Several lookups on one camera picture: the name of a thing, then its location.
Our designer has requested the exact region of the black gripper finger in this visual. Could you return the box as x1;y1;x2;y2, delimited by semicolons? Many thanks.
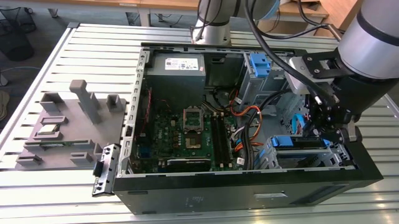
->
326;121;363;143
307;102;339;140

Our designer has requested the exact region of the hard disk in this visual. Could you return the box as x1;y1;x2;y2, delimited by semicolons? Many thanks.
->
257;135;337;170

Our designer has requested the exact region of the silver disk bay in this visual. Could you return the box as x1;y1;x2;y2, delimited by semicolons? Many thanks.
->
266;134;351;169

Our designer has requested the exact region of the silver drive cage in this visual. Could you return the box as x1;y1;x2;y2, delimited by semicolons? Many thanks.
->
239;52;309;112

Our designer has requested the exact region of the blue drive latch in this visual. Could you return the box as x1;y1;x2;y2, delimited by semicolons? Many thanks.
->
249;53;273;78

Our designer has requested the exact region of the black RAM slot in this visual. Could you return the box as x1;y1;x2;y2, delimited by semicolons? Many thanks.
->
219;112;231;167
210;112;223;167
222;112;235;167
215;112;227;167

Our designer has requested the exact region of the metal socket cover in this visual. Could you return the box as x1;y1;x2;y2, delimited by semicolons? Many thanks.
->
183;107;207;132

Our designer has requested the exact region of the wooden cabinet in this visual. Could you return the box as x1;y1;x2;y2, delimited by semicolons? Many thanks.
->
335;0;365;39

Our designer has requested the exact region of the black PC case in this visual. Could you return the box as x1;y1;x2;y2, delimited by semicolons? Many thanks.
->
111;42;385;215

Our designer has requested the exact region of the black graphics card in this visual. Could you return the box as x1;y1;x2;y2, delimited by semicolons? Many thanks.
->
158;158;213;173

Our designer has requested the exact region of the grey power supply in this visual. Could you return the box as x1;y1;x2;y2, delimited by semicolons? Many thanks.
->
146;52;210;110

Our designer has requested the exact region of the green motherboard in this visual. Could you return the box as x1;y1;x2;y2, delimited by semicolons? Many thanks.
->
134;109;249;175

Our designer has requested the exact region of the black case fan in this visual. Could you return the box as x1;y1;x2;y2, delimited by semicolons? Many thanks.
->
137;80;157;140

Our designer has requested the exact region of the blue VGA port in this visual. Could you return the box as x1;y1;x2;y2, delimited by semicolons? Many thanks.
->
141;145;153;160

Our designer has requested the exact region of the grey parts rack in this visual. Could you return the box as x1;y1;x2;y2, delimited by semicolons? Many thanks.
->
15;79;131;170

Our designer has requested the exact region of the green RAM stick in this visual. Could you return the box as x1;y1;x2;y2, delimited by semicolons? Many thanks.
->
39;141;75;148

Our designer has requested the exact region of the silver CPU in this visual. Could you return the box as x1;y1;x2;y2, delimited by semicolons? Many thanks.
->
37;124;61;135

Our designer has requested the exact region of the black mesh waste bin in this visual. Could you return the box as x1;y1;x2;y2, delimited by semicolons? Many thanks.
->
0;6;38;62

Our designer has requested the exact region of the blue data wire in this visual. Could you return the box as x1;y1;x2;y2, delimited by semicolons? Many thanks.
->
291;112;310;138

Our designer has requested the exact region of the orange red wire bundle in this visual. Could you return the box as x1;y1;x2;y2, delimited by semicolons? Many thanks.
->
230;105;266;152

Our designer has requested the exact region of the black camera bracket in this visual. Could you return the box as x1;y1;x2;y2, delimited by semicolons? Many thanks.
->
302;52;347;81

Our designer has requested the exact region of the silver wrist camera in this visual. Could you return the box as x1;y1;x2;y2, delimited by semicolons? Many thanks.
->
286;57;314;95

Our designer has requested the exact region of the black cable bundle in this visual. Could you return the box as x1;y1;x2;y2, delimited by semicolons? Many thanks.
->
242;90;294;170

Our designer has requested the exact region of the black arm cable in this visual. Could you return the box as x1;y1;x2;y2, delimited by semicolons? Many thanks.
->
243;0;341;105

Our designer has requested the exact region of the yellow black wire bundle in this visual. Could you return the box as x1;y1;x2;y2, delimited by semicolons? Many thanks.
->
201;100;226;113

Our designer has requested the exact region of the red black twisted wire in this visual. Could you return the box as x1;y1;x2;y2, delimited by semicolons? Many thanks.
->
141;87;154;139

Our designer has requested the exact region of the silver hinged card bracket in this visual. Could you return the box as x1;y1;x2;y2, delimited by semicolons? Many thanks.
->
91;143;123;198

